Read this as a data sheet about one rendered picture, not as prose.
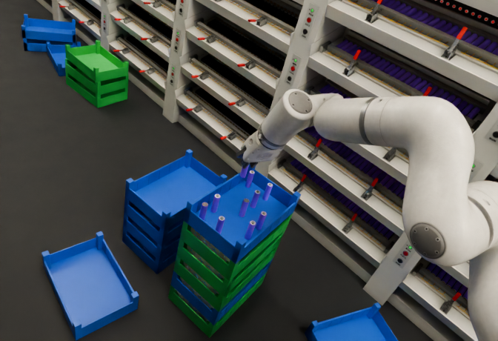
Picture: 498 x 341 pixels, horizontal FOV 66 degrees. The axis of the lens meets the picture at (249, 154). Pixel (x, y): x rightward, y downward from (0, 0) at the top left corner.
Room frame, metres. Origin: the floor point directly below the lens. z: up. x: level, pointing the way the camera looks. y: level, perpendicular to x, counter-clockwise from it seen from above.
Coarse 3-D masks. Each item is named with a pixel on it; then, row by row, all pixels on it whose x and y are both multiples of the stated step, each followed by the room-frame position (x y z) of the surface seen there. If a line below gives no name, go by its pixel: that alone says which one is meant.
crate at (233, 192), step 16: (256, 176) 0.99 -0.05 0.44; (224, 192) 0.90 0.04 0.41; (240, 192) 0.93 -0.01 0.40; (272, 192) 0.96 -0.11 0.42; (192, 208) 0.74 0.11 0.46; (208, 208) 0.82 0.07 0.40; (224, 208) 0.83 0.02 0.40; (240, 208) 0.86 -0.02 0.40; (256, 208) 0.88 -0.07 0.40; (272, 208) 0.90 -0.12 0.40; (288, 208) 0.86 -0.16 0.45; (192, 224) 0.73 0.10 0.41; (208, 224) 0.76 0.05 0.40; (224, 224) 0.77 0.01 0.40; (240, 224) 0.79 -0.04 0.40; (272, 224) 0.78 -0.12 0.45; (208, 240) 0.70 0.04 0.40; (224, 240) 0.68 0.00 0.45; (240, 240) 0.66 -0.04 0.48; (256, 240) 0.72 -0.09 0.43; (240, 256) 0.66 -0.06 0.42
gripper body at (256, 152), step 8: (256, 136) 0.83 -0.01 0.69; (248, 144) 0.83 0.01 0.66; (256, 144) 0.81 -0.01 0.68; (248, 152) 0.82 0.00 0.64; (256, 152) 0.82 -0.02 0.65; (264, 152) 0.83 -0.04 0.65; (272, 152) 0.84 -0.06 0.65; (280, 152) 0.87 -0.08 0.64; (248, 160) 0.83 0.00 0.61; (256, 160) 0.85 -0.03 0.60; (264, 160) 0.86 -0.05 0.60
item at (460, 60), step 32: (352, 0) 1.41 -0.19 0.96; (384, 0) 1.40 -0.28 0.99; (416, 0) 1.39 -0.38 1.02; (448, 0) 1.34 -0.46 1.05; (384, 32) 1.25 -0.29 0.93; (416, 32) 1.25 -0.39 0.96; (448, 32) 1.24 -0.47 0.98; (480, 32) 1.25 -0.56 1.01; (448, 64) 1.12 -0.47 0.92; (480, 64) 1.12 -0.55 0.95
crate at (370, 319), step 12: (360, 312) 0.89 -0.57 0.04; (372, 312) 0.90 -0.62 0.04; (312, 324) 0.76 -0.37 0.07; (324, 324) 0.80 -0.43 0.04; (336, 324) 0.84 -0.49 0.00; (348, 324) 0.85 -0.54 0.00; (360, 324) 0.87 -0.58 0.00; (372, 324) 0.88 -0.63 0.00; (384, 324) 0.87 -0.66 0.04; (312, 336) 0.74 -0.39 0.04; (324, 336) 0.78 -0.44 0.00; (336, 336) 0.79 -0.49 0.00; (348, 336) 0.80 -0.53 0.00; (360, 336) 0.82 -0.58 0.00; (372, 336) 0.83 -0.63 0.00; (384, 336) 0.84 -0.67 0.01
